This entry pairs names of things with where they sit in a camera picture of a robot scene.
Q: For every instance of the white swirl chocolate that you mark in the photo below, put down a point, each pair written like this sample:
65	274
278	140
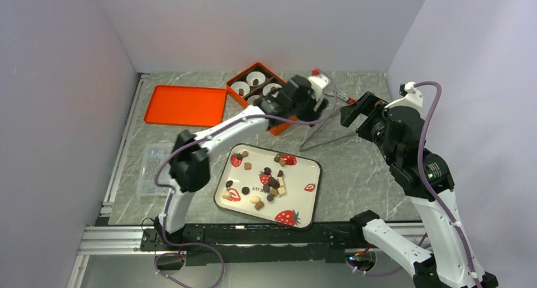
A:
254	199

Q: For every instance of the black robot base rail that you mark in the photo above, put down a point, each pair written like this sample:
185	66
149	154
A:
201	244

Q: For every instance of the white strawberry tray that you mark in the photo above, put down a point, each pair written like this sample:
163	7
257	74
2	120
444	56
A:
289	193

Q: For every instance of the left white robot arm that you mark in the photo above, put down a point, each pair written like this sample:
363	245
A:
189	162

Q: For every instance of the caramel chocolate piece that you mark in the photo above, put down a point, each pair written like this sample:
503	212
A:
259	205

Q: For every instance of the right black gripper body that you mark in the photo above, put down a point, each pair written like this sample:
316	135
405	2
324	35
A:
372	128

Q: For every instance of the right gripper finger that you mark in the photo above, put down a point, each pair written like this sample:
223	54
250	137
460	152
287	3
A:
351	112
370	101

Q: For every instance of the white paper cup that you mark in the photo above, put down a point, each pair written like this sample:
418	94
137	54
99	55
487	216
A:
241	88
253	99
255	75
267	88

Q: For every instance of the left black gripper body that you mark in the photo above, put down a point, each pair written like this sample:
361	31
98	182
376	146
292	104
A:
304	109

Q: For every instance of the clear plastic screw box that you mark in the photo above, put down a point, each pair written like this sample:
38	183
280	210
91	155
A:
154	156

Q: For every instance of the orange chocolate box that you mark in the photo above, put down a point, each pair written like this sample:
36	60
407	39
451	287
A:
271	77

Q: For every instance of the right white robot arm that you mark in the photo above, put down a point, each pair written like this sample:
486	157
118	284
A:
427	181

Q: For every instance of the orange box lid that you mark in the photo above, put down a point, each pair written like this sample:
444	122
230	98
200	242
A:
186	106

